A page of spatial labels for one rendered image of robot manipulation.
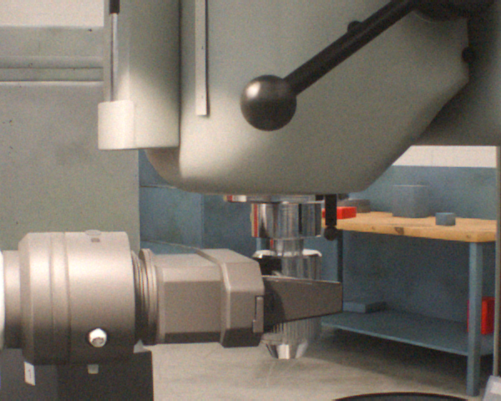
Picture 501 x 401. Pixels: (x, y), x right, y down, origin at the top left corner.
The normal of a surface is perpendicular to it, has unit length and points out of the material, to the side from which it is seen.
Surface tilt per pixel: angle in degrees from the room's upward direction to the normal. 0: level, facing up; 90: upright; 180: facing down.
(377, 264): 90
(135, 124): 90
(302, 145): 123
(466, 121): 99
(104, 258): 47
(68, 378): 90
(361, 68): 90
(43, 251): 38
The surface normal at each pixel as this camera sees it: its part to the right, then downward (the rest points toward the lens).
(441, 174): -0.84, 0.04
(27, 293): -0.51, -0.14
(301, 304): 0.24, 0.05
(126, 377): 0.63, 0.04
